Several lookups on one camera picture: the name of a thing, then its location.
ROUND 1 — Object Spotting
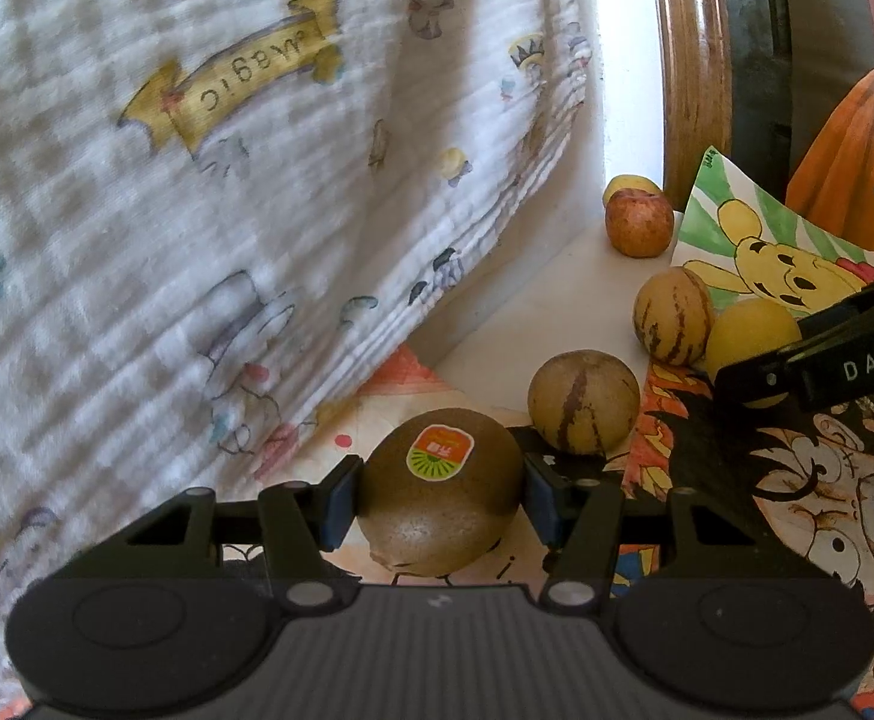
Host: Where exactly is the yellow lemon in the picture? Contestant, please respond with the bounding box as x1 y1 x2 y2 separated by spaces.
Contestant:
701 298 801 382

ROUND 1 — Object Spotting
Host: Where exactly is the striped pepino melon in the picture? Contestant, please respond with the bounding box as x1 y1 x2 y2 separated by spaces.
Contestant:
526 349 640 455
632 266 716 366

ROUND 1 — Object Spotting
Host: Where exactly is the brown kiwi with sticker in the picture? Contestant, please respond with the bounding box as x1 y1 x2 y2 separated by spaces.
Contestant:
357 408 523 577

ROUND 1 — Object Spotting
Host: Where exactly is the colourful anime drawing sheet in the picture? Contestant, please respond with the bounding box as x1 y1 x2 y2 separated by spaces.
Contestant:
0 343 874 720

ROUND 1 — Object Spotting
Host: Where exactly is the Winnie the Pooh drawing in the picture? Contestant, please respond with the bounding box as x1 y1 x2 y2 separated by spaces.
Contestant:
672 148 874 319

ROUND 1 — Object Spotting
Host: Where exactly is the reddish brown round fruit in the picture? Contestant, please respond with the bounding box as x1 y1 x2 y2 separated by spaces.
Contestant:
604 188 675 259

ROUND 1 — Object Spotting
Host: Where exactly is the yellow fruit behind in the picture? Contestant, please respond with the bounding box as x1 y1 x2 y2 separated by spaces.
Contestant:
603 174 662 205

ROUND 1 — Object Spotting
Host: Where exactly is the white cartoon print cloth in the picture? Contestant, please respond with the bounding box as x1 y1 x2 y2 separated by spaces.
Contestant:
0 0 590 713

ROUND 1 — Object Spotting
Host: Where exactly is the wooden frame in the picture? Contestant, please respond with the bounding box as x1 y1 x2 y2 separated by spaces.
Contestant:
657 0 732 210

